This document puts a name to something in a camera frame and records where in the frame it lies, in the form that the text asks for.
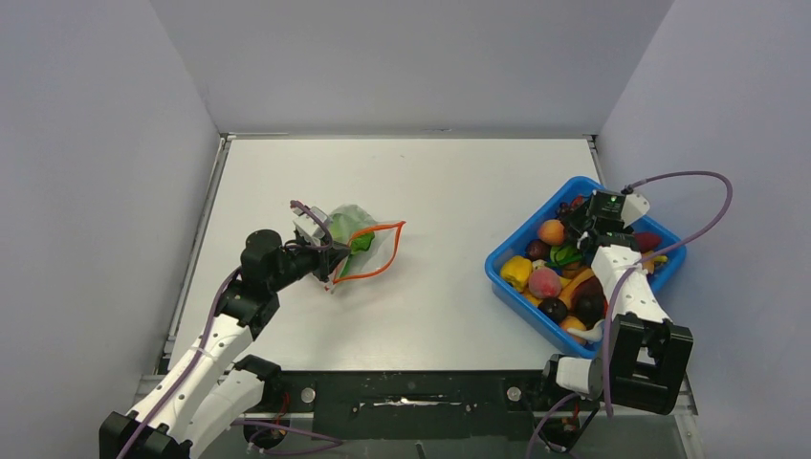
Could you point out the peach apricot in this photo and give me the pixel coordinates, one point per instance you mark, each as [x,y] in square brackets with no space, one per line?
[552,232]

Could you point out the clear zip bag orange zipper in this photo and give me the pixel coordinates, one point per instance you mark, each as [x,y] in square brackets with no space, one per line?
[373,245]

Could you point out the pink peach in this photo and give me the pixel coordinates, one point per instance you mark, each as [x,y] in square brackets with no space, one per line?
[544,282]

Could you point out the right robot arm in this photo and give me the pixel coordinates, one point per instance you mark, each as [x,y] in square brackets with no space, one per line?
[644,356]

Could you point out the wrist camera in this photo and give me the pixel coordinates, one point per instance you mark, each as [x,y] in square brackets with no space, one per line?
[635,207]
[311,226]

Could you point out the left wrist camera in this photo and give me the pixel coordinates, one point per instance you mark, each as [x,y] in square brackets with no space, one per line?
[311,226]

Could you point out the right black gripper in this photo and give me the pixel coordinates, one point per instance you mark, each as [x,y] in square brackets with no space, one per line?
[576,222]

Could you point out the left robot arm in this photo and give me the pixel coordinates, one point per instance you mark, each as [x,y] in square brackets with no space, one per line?
[216,381]

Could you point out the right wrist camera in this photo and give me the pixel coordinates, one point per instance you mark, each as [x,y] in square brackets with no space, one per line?
[635,207]

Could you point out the green lettuce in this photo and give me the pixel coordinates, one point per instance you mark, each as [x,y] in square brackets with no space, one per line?
[345,222]

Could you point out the green star fruit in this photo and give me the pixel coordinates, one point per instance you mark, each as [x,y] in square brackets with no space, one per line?
[562,255]

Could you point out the dark plum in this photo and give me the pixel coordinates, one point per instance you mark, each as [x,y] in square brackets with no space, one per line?
[554,308]

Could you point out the yellow bell pepper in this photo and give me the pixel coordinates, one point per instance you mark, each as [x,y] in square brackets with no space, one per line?
[516,272]

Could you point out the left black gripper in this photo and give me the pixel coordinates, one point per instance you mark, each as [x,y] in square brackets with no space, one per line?
[328,259]

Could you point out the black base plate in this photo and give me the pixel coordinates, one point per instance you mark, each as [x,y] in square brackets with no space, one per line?
[412,405]

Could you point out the purple sweet potato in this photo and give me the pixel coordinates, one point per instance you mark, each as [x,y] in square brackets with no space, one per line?
[647,241]

